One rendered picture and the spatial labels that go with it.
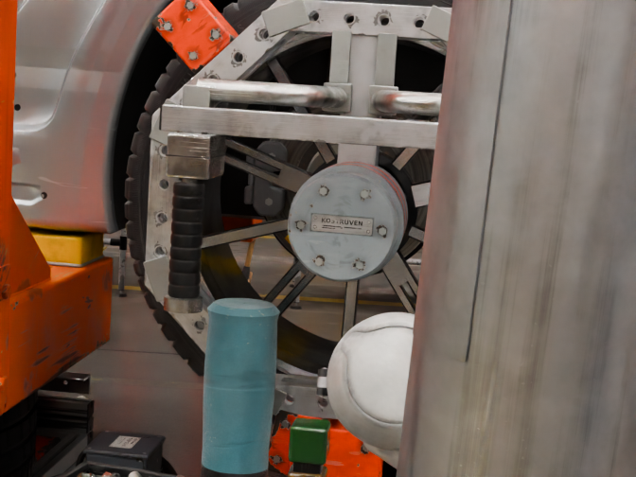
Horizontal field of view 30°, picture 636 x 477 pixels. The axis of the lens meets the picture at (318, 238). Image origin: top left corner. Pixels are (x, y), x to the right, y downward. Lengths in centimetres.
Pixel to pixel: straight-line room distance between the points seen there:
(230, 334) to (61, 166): 71
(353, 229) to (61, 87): 84
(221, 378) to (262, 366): 5
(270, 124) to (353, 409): 56
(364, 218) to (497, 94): 94
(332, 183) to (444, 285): 92
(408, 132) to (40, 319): 76
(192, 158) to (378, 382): 56
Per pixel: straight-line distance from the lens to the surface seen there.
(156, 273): 158
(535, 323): 45
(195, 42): 155
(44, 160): 207
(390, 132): 133
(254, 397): 146
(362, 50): 153
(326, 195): 138
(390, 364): 84
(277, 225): 165
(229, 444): 147
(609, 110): 44
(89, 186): 205
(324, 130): 133
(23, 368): 182
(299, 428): 125
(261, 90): 135
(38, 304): 185
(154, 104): 165
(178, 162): 133
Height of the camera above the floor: 101
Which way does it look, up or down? 7 degrees down
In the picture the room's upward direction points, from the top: 4 degrees clockwise
